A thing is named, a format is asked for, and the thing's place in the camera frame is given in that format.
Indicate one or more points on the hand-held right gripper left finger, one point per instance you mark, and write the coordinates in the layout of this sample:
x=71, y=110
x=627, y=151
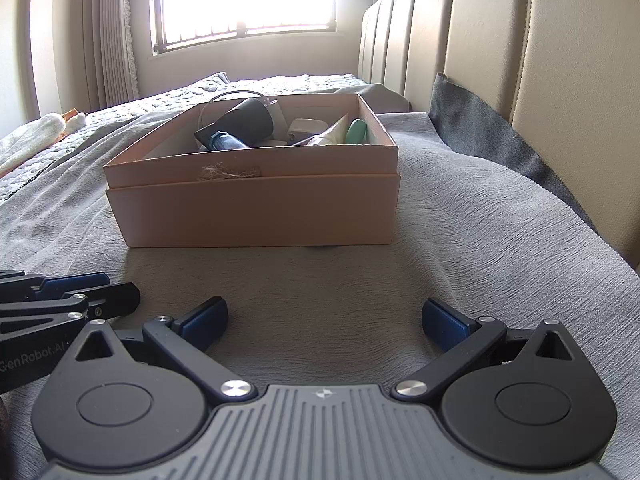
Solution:
x=205, y=317

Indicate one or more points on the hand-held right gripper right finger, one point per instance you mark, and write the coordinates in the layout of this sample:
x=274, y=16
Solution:
x=442, y=325

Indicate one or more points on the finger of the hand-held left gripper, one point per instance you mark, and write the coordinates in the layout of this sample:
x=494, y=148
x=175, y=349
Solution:
x=75, y=284
x=115, y=300

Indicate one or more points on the pink cardboard box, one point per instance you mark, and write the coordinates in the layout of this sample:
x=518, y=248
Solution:
x=250, y=210

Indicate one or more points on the pink tube with blue cap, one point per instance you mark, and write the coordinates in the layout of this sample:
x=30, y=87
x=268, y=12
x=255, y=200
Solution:
x=225, y=141

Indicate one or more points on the black cup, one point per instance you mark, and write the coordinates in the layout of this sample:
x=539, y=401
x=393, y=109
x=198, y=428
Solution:
x=245, y=120

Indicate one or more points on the small green case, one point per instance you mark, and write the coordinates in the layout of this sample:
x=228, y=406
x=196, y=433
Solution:
x=356, y=131

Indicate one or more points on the white charger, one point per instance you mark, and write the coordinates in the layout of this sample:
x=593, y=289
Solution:
x=305, y=126

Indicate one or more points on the white cream tube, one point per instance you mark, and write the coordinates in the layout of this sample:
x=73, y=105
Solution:
x=332, y=134

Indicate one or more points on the white rolled towel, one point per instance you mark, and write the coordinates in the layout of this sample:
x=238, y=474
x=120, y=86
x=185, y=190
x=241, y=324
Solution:
x=30, y=135

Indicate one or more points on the dark grey cloth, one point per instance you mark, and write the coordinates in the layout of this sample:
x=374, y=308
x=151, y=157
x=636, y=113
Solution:
x=480, y=120

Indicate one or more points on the white quilted mattress pad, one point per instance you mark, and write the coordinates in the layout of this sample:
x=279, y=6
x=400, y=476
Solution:
x=280, y=82

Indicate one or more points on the pleated beige curtain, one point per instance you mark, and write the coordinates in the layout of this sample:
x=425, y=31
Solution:
x=110, y=35

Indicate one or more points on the beige padded headboard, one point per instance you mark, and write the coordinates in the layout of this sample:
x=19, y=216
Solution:
x=565, y=35

